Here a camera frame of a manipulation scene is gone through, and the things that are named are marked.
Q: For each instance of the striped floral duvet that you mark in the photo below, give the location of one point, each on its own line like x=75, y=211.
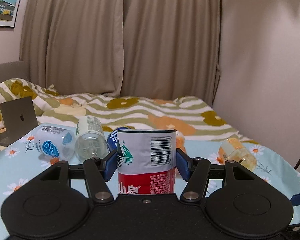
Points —
x=190, y=115

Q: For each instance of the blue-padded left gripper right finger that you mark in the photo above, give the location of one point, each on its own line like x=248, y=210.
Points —
x=195, y=171

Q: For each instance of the orange label bottle cup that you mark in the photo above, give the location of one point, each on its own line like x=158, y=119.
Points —
x=180, y=141

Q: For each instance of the red white label cup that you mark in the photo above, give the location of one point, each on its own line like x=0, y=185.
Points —
x=146, y=161

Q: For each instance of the grey laptop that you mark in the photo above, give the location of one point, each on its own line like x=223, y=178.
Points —
x=19, y=119

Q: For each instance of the white blue label bottle cup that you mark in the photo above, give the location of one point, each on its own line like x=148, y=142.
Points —
x=55, y=142

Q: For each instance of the yellow label bottle cup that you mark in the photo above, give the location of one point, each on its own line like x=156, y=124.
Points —
x=233, y=149

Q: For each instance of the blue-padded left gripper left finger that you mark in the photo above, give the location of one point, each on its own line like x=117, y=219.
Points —
x=97, y=172

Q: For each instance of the grey headboard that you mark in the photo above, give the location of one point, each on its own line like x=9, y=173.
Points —
x=17, y=69

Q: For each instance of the beige curtain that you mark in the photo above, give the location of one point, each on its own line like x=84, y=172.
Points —
x=158, y=49

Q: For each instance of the clear green label bottle cup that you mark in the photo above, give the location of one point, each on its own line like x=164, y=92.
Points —
x=90, y=139

